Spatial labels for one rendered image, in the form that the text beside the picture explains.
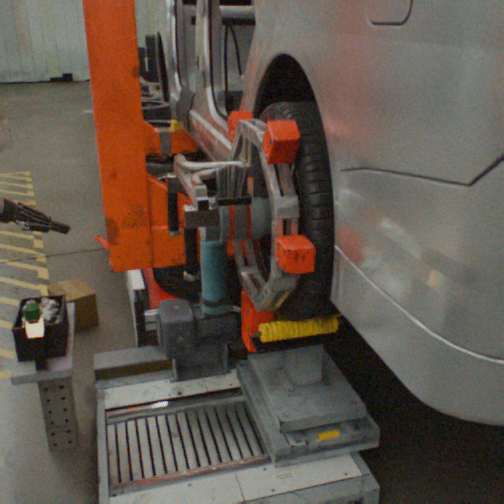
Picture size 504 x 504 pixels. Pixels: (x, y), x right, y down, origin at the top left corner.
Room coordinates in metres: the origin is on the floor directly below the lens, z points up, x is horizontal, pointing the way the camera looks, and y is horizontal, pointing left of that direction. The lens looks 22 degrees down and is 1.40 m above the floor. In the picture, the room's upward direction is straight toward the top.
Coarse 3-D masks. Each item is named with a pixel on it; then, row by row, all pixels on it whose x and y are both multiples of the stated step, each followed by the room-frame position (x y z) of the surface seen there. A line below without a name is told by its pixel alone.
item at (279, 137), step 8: (288, 120) 1.44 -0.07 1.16; (272, 128) 1.41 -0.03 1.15; (280, 128) 1.41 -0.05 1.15; (288, 128) 1.42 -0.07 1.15; (296, 128) 1.42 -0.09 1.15; (264, 136) 1.45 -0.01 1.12; (272, 136) 1.39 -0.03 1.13; (280, 136) 1.39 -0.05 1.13; (288, 136) 1.39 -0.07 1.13; (296, 136) 1.40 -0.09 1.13; (264, 144) 1.45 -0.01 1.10; (272, 144) 1.38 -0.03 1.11; (280, 144) 1.39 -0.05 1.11; (288, 144) 1.39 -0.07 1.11; (296, 144) 1.40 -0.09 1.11; (264, 152) 1.44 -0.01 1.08; (272, 152) 1.40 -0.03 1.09; (280, 152) 1.41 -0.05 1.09; (288, 152) 1.41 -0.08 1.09; (296, 152) 1.42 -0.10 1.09; (272, 160) 1.42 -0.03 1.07; (280, 160) 1.42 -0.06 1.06; (288, 160) 1.43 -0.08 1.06
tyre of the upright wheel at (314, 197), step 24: (264, 120) 1.73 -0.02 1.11; (312, 120) 1.52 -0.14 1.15; (312, 144) 1.43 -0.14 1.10; (312, 168) 1.38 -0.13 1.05; (312, 192) 1.35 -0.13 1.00; (312, 216) 1.33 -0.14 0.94; (312, 240) 1.32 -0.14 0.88; (312, 288) 1.33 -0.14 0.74; (288, 312) 1.48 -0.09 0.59; (312, 312) 1.39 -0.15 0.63; (336, 312) 1.44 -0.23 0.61
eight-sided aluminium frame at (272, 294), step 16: (240, 128) 1.67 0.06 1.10; (256, 128) 1.56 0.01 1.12; (240, 144) 1.73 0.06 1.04; (256, 144) 1.51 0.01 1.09; (272, 176) 1.40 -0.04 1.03; (288, 176) 1.41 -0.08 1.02; (272, 192) 1.37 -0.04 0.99; (288, 192) 1.38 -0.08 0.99; (272, 208) 1.36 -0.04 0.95; (288, 208) 1.35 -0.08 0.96; (272, 224) 1.37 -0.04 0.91; (288, 224) 1.38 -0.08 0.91; (272, 240) 1.37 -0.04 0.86; (240, 256) 1.73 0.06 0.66; (272, 256) 1.36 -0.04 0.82; (240, 272) 1.69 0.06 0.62; (256, 272) 1.69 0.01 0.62; (272, 272) 1.36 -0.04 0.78; (256, 288) 1.57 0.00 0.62; (272, 288) 1.35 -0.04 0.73; (288, 288) 1.37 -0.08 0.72; (256, 304) 1.50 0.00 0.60; (272, 304) 1.49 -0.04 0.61
